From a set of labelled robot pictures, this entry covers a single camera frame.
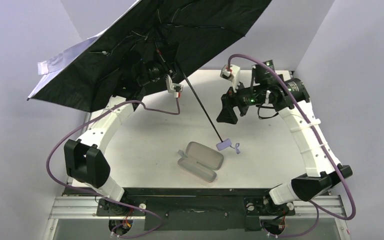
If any lavender folding umbrella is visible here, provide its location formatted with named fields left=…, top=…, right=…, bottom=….
left=26, top=0, right=273, bottom=155

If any pink umbrella case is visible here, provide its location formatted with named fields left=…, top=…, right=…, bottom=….
left=177, top=141, right=224, bottom=183

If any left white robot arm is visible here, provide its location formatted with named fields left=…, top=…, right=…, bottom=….
left=63, top=59, right=183, bottom=201

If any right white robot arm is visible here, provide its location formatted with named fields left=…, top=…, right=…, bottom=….
left=216, top=60, right=353, bottom=205

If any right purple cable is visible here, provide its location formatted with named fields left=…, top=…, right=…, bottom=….
left=226, top=53, right=357, bottom=239

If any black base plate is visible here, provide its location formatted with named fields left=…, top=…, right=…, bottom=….
left=94, top=187, right=296, bottom=235

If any aluminium frame rail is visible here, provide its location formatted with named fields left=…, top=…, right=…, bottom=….
left=48, top=195, right=346, bottom=220

